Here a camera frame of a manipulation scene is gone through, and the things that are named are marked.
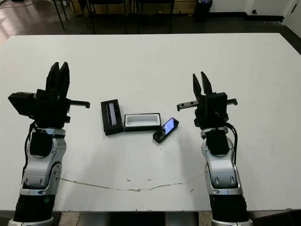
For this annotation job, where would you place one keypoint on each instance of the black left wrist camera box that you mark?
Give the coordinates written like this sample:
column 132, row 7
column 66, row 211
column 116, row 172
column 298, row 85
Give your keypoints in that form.
column 22, row 104

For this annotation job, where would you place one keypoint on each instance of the black phone-like camera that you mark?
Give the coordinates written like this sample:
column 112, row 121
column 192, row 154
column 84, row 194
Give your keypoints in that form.
column 165, row 130

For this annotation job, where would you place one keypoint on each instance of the black door stop knob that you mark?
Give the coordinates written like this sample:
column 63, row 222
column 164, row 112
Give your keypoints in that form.
column 254, row 11

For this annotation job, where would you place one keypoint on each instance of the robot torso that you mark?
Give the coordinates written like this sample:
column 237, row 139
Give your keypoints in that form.
column 138, row 220

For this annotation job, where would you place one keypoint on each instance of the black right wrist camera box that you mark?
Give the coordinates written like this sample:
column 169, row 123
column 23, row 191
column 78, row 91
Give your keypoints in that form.
column 217, row 103

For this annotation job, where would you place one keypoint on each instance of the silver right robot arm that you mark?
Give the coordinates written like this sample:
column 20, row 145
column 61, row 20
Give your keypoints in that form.
column 221, row 171

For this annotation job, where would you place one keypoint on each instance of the black box lid with print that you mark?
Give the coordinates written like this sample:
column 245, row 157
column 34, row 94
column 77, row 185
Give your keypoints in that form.
column 107, row 122

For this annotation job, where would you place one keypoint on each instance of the white door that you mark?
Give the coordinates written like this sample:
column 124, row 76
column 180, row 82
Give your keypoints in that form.
column 296, row 14

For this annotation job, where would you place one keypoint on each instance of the black waste bin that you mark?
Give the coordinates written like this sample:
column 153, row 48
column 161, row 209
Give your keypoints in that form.
column 203, row 11

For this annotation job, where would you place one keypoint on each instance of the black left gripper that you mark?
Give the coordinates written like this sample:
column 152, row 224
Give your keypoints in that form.
column 51, row 110

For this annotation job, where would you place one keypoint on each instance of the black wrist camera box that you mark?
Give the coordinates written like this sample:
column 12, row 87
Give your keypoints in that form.
column 217, row 103
column 22, row 104

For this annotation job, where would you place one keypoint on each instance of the black box base white insert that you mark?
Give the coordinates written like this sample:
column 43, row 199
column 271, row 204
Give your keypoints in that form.
column 142, row 128

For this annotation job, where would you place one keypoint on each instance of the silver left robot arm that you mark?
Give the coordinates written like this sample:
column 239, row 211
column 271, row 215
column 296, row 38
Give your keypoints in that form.
column 40, row 174

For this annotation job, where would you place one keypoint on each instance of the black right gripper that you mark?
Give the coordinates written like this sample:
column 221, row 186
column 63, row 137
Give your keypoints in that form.
column 211, row 122

